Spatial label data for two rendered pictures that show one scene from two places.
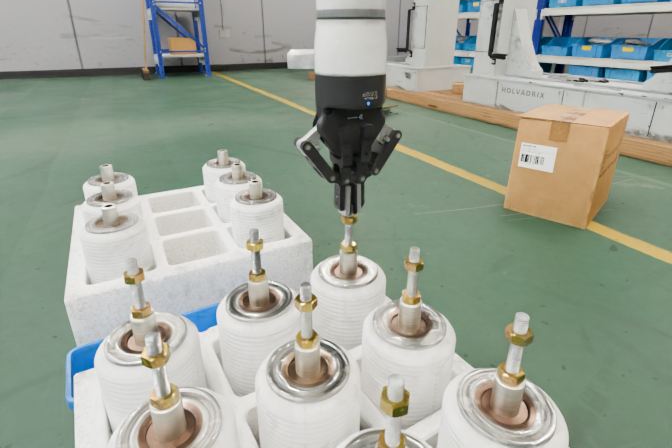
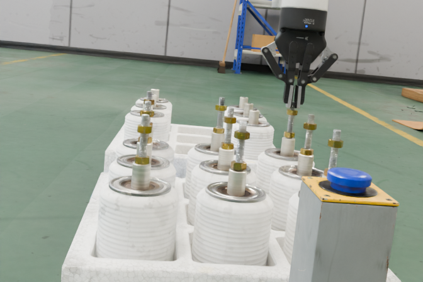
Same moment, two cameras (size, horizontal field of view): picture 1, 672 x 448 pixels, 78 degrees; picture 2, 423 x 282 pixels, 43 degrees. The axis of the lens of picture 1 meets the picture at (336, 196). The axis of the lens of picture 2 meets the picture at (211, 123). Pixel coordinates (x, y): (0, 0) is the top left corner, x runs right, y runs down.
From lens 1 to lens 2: 0.51 m
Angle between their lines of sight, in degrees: 27
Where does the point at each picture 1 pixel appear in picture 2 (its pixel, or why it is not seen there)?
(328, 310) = (262, 174)
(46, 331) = (82, 199)
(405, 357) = (287, 180)
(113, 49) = (197, 40)
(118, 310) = not seen: hidden behind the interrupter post
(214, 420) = (164, 164)
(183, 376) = not seen: hidden behind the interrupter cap
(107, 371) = (121, 148)
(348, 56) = not seen: outside the picture
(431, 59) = not seen: outside the picture
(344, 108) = (291, 28)
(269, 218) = (257, 139)
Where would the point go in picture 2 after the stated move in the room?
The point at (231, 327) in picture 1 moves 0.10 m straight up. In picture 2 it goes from (193, 154) to (199, 93)
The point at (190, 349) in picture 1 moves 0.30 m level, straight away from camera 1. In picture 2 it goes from (166, 154) to (182, 123)
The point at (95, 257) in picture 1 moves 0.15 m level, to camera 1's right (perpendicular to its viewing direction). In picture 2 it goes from (130, 131) to (192, 144)
